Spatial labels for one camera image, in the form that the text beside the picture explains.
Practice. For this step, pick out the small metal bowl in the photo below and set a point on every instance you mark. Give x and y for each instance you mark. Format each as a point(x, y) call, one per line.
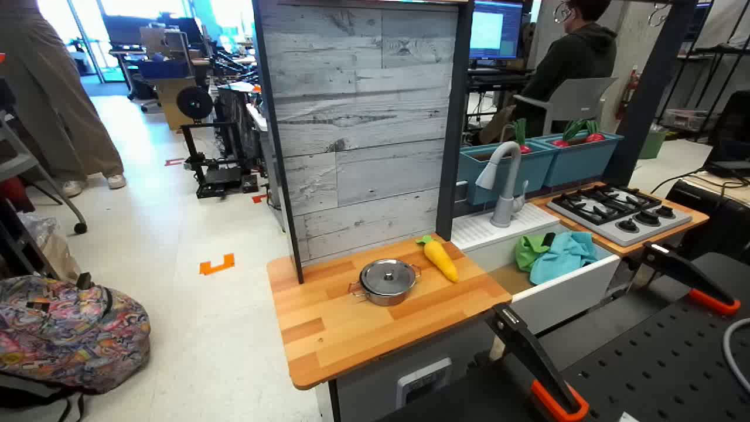
point(387, 275)

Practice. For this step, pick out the small steel pot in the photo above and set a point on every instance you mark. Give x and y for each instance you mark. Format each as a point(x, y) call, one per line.
point(387, 293)

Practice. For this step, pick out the wooden butcher block counter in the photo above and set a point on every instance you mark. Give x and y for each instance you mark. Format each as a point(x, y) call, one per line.
point(343, 328)

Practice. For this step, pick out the grey toy faucet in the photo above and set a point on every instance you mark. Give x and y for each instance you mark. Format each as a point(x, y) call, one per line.
point(510, 205)

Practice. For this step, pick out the red toy radish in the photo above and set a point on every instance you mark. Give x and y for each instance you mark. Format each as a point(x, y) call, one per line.
point(580, 132)
point(521, 134)

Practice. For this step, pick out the white toy sink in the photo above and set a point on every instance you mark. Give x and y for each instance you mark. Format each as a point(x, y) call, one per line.
point(562, 299)

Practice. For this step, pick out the grey toy stove top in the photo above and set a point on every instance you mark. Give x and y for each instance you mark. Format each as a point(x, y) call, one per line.
point(618, 211)

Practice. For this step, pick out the wooden counter around stove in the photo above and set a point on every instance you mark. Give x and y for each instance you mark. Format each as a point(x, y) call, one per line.
point(623, 249)

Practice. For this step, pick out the grey wood plank panel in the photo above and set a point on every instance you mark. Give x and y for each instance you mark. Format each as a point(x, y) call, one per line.
point(367, 117)

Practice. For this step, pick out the black machine on floor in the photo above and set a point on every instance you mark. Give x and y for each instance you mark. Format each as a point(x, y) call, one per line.
point(219, 168)

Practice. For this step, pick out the teal planter box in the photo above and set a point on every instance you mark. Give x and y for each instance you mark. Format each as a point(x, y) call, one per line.
point(586, 161)
point(540, 168)

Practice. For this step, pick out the teal cloth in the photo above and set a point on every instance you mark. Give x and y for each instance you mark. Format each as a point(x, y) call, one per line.
point(562, 255)

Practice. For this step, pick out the computer monitor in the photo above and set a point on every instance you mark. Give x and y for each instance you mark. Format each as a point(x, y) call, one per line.
point(493, 31)

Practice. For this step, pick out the white plastic chair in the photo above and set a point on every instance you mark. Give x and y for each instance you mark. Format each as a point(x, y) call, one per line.
point(578, 98)

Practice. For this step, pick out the seated person black hoodie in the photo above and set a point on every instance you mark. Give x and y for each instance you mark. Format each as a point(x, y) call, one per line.
point(575, 54)

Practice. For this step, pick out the black perforated table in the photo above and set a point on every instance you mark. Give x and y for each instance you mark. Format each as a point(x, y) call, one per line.
point(663, 366)

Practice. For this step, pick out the colourful patterned backpack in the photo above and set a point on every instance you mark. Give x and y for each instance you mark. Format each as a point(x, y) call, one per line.
point(70, 332)

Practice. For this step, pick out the standing person khaki clothes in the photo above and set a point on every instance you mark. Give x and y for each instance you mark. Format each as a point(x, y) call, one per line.
point(55, 95)

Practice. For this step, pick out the black frame post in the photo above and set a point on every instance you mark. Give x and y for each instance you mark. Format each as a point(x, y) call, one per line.
point(275, 141)
point(455, 117)

